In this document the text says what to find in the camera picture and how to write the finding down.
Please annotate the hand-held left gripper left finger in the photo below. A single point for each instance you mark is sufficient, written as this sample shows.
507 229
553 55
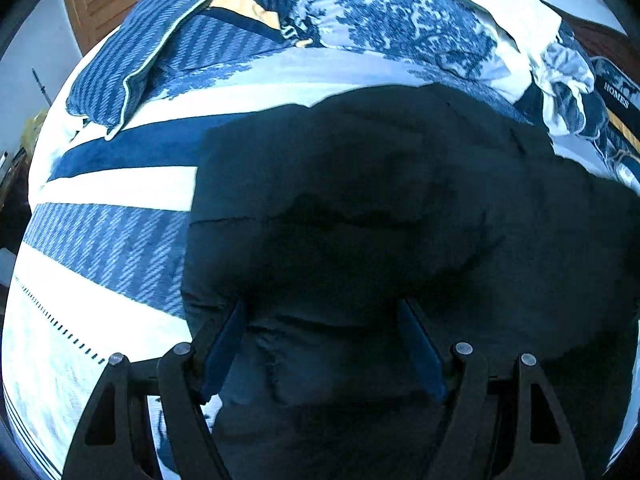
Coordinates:
222 350

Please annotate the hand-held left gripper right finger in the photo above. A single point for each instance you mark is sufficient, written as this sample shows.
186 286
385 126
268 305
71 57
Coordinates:
422 350

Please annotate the black puffer jacket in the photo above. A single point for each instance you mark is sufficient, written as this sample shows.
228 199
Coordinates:
350 185

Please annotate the blue white striped bedsheet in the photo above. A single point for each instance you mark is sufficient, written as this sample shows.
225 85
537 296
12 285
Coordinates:
125 185

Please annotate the cluttered side table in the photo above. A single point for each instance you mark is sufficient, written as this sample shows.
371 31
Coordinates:
12 175

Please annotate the yellow plastic bag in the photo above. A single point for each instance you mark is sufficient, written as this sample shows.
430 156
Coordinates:
32 127

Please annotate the crumpled blue white pillow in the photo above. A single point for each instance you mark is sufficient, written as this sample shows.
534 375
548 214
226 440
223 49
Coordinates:
565 80

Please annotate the blue striped pillow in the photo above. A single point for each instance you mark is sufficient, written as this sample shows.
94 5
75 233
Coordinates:
120 60

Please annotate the thin black rod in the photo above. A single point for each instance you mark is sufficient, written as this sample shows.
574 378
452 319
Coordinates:
41 90

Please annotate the navy yellow printed pillow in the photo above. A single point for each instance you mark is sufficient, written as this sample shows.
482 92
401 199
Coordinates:
240 2
617 95

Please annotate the blue tree print duvet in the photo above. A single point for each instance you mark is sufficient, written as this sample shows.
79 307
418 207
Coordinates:
400 10

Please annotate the dark wooden headboard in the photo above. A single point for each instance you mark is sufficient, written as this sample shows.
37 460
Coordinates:
600 35

